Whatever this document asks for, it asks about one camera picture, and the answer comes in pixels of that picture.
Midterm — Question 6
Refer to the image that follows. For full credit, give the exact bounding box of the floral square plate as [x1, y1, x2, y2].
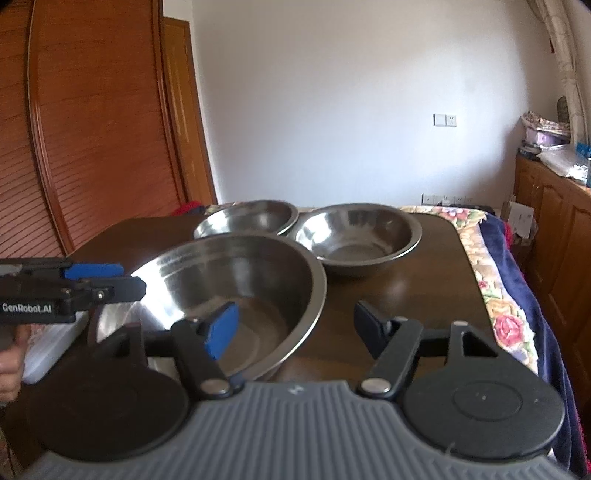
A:
[22, 312, 89, 385]

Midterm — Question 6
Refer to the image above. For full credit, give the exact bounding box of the large steel bowl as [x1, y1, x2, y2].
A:
[88, 233, 328, 380]

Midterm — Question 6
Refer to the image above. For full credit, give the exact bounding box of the medium steel bowl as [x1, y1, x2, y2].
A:
[288, 203, 423, 277]

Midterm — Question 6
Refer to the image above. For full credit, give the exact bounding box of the small steel bowl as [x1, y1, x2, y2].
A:
[193, 200, 298, 239]

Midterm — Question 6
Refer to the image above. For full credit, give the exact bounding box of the person's left hand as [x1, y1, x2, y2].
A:
[0, 324, 31, 403]

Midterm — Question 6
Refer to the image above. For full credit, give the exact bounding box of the red folded blanket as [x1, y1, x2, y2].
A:
[171, 201, 206, 216]

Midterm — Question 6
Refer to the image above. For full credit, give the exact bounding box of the floral bed quilt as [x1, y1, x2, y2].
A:
[403, 206, 538, 374]

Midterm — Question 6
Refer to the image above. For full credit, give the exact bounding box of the dark blue blanket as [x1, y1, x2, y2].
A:
[480, 214, 589, 477]

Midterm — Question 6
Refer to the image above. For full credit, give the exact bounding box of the wooden louvred wardrobe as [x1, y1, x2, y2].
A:
[1, 1, 216, 258]

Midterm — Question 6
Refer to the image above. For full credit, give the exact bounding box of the white cardboard box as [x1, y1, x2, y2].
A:
[501, 201, 535, 240]

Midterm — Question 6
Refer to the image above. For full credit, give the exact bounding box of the wooden side cabinet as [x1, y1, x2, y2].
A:
[513, 154, 591, 416]

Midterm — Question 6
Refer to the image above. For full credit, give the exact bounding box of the clear plastic bag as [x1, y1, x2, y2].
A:
[537, 144, 589, 184]

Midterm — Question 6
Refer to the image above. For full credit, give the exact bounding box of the stack of books and papers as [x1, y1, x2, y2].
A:
[518, 111, 571, 162]

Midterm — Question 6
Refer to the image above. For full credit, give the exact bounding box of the floral curtain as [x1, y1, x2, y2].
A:
[528, 0, 590, 144]

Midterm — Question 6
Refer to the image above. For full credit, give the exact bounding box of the wall socket strip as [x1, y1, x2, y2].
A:
[421, 194, 473, 206]

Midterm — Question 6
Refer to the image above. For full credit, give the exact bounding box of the white wall switch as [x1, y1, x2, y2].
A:
[433, 114, 457, 128]

